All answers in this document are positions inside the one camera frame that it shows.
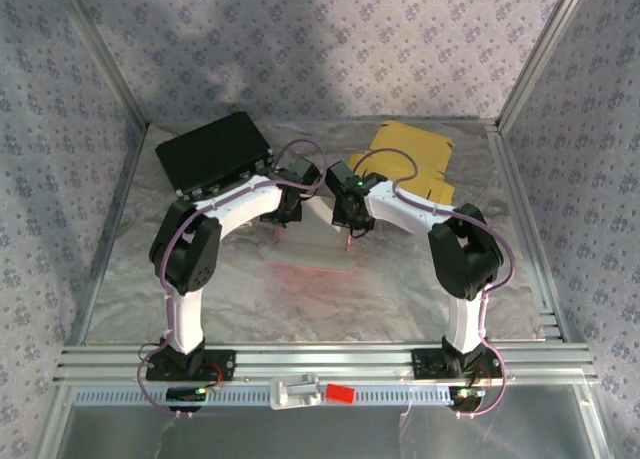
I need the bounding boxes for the pink paper box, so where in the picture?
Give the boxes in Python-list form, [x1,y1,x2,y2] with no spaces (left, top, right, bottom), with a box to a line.
[260,196,355,273]

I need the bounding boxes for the black hard case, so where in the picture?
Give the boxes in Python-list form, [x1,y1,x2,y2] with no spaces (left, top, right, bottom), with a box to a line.
[154,111,275,203]

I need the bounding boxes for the red plastic block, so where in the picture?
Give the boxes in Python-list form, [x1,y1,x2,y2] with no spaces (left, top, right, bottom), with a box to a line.
[325,384,356,405]

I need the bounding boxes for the small black module with light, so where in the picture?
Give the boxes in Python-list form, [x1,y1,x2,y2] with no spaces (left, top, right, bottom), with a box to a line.
[448,385,487,413]
[166,386,207,413]

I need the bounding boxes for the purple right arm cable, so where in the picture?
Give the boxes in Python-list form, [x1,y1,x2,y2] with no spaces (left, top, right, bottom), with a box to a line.
[357,147,516,420]

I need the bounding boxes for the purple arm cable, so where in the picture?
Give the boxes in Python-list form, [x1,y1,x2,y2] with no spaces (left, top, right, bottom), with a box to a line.
[357,147,516,420]
[137,138,326,416]

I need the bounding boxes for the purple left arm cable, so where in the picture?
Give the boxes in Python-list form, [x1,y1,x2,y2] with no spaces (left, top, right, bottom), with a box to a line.
[137,138,326,416]

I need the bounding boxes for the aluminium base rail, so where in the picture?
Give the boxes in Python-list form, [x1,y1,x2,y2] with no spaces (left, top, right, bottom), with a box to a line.
[53,342,600,386]

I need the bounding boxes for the aluminium left side rail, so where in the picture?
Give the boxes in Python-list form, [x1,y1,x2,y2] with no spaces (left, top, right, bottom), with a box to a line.
[62,121,151,350]

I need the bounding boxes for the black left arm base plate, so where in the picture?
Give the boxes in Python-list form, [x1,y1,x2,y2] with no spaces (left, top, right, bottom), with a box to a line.
[144,349,237,383]

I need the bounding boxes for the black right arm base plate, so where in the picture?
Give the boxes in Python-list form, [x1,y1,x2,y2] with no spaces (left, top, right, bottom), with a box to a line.
[412,348,504,380]

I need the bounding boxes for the white plastic bracket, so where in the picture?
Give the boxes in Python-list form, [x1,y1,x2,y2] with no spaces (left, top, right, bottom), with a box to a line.
[269,373,321,410]

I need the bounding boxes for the grey slotted cable duct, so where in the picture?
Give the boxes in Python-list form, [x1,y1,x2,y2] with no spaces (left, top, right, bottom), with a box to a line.
[73,384,454,408]

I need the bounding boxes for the aluminium right frame post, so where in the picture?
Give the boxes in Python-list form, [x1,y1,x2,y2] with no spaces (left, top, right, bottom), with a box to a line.
[494,0,596,133]

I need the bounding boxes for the aluminium frame post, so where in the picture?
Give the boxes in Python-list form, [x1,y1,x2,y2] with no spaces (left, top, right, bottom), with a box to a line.
[49,0,154,130]
[494,0,596,133]

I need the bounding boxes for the aluminium left frame post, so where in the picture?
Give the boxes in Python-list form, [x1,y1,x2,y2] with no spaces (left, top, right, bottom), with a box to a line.
[49,0,154,130]

